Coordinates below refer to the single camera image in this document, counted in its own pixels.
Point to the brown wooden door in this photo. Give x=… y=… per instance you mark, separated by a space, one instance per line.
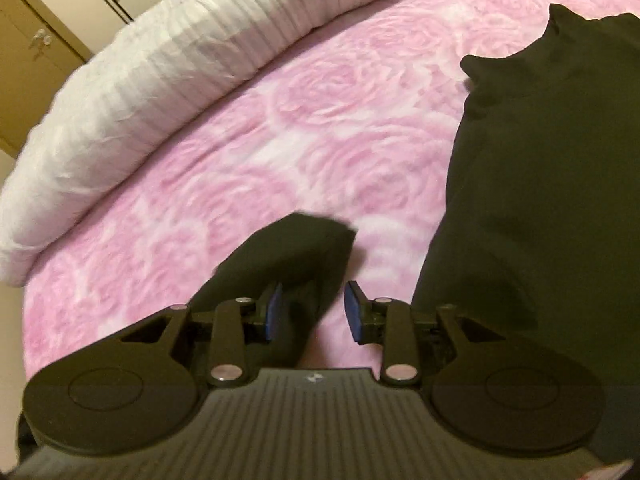
x=30 y=60

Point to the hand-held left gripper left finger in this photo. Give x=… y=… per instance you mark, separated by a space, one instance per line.
x=273 y=312

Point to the dark grey garment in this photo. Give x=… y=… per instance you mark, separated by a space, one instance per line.
x=525 y=185

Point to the white striped quilt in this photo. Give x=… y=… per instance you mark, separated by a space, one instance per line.
x=150 y=110

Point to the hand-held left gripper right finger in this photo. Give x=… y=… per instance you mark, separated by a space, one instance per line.
x=353 y=315

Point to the pink rose blanket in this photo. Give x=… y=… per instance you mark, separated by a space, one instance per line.
x=300 y=160

